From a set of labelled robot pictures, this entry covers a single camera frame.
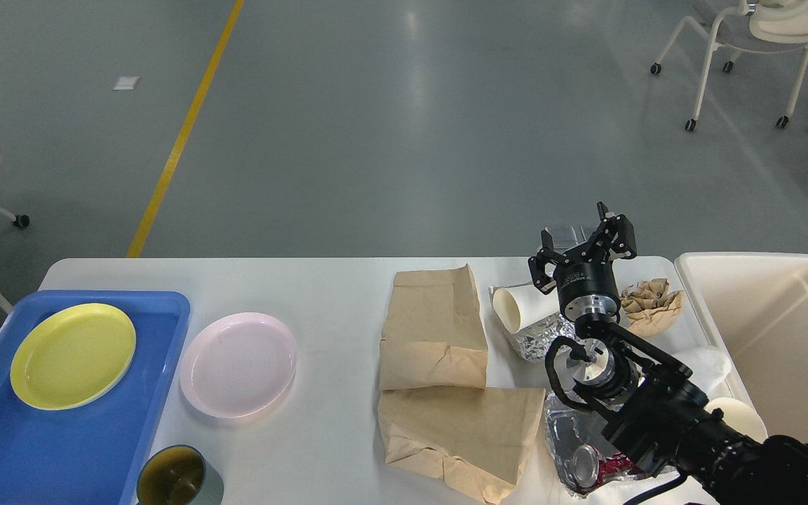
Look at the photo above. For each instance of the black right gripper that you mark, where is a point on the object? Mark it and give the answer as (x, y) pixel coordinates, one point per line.
(585, 284)

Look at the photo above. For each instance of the pink plate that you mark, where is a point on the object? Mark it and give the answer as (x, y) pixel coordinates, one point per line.
(238, 366)

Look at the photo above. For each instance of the teal mug yellow inside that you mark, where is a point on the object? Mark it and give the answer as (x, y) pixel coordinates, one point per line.
(179, 474)

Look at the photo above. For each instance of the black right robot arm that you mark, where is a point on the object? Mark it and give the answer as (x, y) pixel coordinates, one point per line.
(653, 413)

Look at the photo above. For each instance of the white paper cup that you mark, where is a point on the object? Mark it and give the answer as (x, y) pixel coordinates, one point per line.
(739, 416)
(520, 306)

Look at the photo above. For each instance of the crumpled brown paper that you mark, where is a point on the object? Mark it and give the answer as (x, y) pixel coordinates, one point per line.
(652, 307)

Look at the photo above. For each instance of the crumpled aluminium foil upper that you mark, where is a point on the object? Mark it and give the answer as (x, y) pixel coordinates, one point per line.
(533, 343)

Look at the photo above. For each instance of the crumpled aluminium foil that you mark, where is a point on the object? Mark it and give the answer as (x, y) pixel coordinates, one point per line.
(566, 430)
(533, 343)

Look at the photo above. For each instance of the upper brown paper bag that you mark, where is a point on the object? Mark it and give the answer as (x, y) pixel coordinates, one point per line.
(433, 333)

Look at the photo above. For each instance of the brown paper bag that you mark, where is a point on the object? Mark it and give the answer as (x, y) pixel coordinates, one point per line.
(433, 333)
(476, 440)

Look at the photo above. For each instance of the crumpled aluminium foil lower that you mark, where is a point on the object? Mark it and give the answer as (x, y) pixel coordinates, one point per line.
(566, 430)

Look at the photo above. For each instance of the lower brown paper bag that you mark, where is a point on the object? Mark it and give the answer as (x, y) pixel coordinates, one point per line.
(476, 440)

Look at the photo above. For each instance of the crushed red soda can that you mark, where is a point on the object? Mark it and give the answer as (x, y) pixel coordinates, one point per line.
(589, 468)

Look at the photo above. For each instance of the white plastic bin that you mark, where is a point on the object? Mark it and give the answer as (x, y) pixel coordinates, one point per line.
(755, 304)

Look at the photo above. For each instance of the white paper cup lower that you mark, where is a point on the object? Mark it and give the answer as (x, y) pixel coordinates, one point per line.
(739, 416)

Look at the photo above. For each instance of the white chair on wheels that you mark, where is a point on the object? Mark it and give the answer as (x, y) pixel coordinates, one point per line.
(755, 27)

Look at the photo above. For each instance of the yellow plate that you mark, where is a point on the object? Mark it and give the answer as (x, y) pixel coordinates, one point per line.
(73, 357)

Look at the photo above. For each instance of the blue plastic tray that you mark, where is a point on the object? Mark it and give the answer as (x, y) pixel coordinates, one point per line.
(91, 454)

